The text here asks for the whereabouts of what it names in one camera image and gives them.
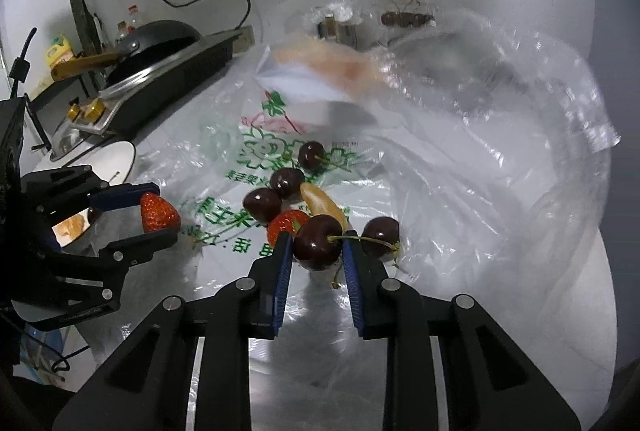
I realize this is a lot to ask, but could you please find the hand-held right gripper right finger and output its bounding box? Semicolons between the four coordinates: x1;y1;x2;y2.
341;229;583;431

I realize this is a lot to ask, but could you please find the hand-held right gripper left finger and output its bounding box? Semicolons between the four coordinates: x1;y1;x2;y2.
50;231;296;431

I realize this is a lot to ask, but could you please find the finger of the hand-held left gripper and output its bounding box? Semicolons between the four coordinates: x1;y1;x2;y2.
22;165;162;228
14;228;179;332

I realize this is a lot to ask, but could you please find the red strawberry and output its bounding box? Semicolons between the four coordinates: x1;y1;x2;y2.
267;210;311;250
140;192;182;233

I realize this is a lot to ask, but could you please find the dark red cherry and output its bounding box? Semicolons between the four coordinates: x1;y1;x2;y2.
270;167;306;200
361;217;401;260
242;188;282;225
298;140;351;171
292;214;401;272

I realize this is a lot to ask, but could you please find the white fruit dish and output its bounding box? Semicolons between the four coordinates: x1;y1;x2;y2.
51;208;96;248

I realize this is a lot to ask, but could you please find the orange segment in dish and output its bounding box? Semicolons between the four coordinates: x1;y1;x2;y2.
54;217;85;239

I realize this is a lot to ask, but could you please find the glass lid with gold knob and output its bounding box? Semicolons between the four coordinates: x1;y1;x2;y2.
50;98;126;158

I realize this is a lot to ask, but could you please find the yellow banana-shaped fruit piece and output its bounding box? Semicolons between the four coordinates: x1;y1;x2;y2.
300;182;347;227

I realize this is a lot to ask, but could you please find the yellow bottle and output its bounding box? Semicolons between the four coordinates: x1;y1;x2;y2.
47;34;74;70

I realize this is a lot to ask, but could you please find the green printed plastic bag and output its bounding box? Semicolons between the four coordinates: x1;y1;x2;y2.
132;6;622;387

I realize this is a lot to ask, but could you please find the black induction cooker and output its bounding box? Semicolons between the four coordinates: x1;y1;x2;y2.
101;28;236;133

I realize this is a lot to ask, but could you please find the black metal hook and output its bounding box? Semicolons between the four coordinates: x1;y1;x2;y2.
79;0;102;53

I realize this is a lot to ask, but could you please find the stainless steel cup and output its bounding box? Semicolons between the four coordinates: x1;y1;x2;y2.
319;14;359;48

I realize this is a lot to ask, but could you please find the clear box with cherries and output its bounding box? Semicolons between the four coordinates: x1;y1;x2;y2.
379;8;437;30

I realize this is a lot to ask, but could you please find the black bent bracket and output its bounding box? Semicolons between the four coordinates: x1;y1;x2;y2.
22;94;54;153

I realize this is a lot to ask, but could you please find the thin black cable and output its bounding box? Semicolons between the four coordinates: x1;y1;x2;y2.
49;343;94;373

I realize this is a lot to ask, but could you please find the black wok with wooden handle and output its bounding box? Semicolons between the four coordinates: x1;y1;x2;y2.
51;20;203;80

